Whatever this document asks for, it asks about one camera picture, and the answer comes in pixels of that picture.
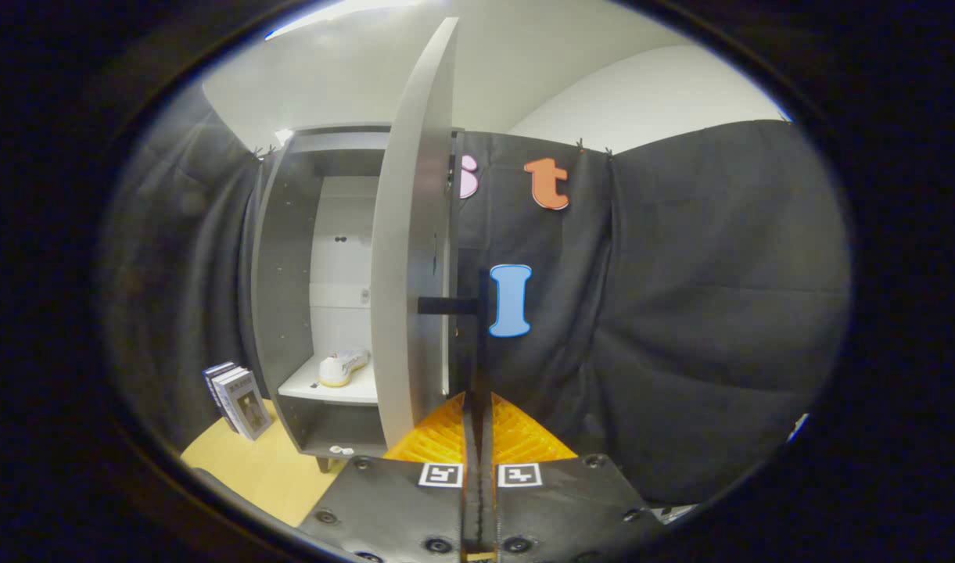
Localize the plain white shoe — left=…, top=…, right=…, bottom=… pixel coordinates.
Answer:
left=318, top=349, right=371, bottom=388

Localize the black door handle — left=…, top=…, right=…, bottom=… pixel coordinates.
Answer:
left=417, top=270, right=491, bottom=400

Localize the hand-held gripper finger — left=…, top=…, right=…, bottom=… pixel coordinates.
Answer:
left=477, top=391, right=666, bottom=563
left=297, top=391, right=478, bottom=563

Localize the dark blue book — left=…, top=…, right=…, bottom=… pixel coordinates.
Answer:
left=203, top=361, right=239, bottom=433

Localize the grey cover book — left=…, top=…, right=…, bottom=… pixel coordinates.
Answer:
left=219, top=370, right=275, bottom=441

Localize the grey shoe cabinet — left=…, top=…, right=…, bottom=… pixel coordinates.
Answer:
left=250, top=124, right=466, bottom=474

